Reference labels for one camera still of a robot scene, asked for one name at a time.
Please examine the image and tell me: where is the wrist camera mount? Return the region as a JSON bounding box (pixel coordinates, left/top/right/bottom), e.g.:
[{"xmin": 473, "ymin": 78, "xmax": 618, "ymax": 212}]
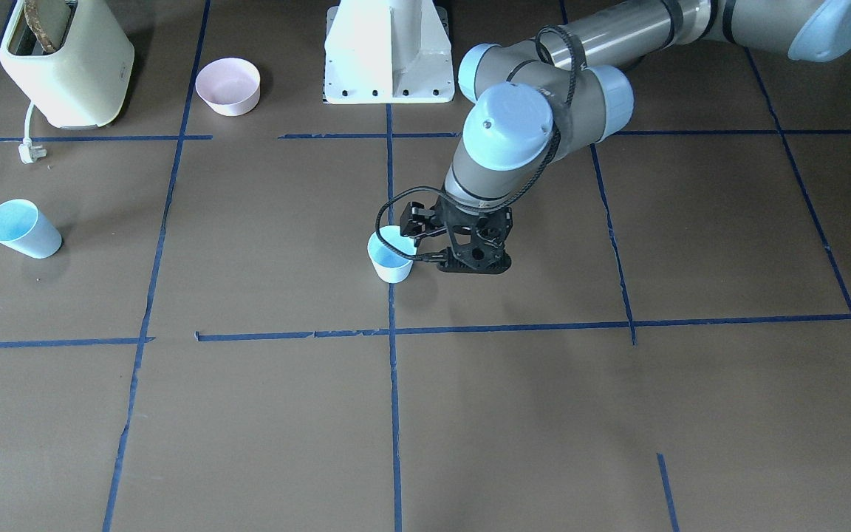
[{"xmin": 437, "ymin": 245, "xmax": 511, "ymax": 275}]

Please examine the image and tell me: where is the bread slice in toaster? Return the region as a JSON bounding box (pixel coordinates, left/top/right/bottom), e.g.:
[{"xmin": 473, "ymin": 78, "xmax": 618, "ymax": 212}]
[{"xmin": 23, "ymin": 1, "xmax": 73, "ymax": 54}]

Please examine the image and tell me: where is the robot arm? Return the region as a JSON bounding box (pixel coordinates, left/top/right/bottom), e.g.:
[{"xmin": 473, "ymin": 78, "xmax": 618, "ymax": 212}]
[{"xmin": 398, "ymin": 1, "xmax": 851, "ymax": 272}]

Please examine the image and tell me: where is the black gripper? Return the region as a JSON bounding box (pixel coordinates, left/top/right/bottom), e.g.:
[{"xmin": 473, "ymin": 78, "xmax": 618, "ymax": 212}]
[{"xmin": 400, "ymin": 198, "xmax": 513, "ymax": 256}]

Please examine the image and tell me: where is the white power plug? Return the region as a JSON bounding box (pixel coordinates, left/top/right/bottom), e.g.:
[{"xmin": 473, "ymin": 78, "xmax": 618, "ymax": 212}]
[{"xmin": 18, "ymin": 102, "xmax": 47, "ymax": 165}]

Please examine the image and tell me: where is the cream toaster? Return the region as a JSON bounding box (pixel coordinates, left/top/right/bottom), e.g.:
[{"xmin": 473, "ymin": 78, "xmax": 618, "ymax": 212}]
[{"xmin": 0, "ymin": 1, "xmax": 135, "ymax": 130}]

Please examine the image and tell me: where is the light blue cup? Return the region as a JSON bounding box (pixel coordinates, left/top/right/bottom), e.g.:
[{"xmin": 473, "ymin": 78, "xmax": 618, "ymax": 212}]
[
  {"xmin": 367, "ymin": 225, "xmax": 417, "ymax": 284},
  {"xmin": 0, "ymin": 199, "xmax": 64, "ymax": 259}
]

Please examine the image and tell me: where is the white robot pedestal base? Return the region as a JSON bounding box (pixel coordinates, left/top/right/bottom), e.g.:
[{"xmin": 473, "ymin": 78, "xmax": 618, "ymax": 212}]
[{"xmin": 324, "ymin": 1, "xmax": 456, "ymax": 105}]

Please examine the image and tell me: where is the pink bowl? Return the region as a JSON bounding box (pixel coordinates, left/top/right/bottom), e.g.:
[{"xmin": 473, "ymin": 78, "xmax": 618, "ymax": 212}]
[{"xmin": 195, "ymin": 57, "xmax": 262, "ymax": 117}]

